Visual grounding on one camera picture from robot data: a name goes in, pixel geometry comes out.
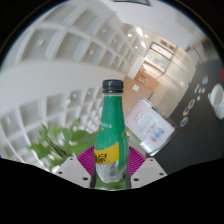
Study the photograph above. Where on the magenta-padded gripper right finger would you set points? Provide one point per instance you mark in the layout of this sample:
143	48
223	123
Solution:
146	170

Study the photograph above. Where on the round colourful sticker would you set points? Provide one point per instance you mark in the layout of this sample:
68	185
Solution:
191	103
186	111

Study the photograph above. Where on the green leafy potted plant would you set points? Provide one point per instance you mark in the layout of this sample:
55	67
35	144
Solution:
63	143

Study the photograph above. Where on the white black-dotted mug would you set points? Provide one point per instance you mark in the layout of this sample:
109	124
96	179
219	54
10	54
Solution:
218	101

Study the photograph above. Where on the green plastic drink bottle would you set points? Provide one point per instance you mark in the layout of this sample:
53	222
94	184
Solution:
111	133

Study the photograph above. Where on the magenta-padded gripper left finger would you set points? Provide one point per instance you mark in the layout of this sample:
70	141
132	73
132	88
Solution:
73	170

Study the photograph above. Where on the blue rectangular sticker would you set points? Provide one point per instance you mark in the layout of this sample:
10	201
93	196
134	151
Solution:
205	80

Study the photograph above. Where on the wooden double door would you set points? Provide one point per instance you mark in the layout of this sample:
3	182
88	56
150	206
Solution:
145	78

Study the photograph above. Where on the round green sticker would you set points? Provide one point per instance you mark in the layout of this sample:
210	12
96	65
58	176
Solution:
184	121

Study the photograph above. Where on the recessed ceiling lights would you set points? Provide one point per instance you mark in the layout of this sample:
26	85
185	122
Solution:
40	42

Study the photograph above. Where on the glass entrance door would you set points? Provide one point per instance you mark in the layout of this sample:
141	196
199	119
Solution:
160	56

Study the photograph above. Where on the clear acrylic sign holder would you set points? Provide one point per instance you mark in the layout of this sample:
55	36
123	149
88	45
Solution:
150	125

